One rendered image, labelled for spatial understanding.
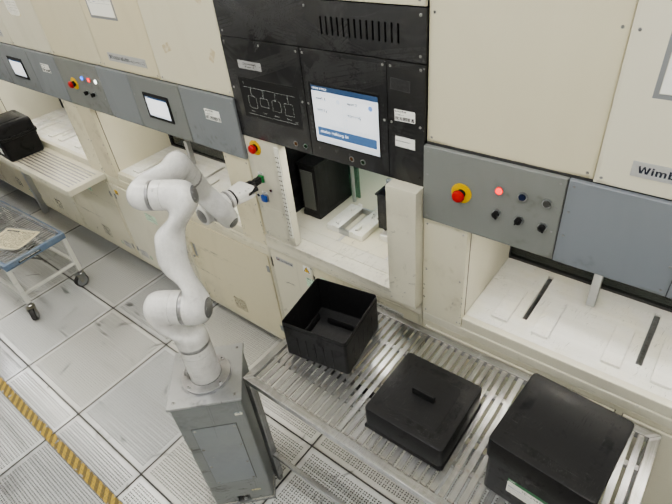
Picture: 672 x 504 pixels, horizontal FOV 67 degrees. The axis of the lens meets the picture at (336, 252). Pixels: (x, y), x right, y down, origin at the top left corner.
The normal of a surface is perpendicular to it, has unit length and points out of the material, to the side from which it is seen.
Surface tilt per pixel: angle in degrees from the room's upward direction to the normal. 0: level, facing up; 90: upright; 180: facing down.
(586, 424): 0
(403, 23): 90
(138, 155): 90
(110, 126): 90
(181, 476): 0
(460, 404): 0
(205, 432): 90
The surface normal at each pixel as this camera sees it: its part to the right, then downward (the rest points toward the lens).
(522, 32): -0.62, 0.53
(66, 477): -0.10, -0.78
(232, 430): 0.12, 0.61
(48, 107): 0.78, 0.33
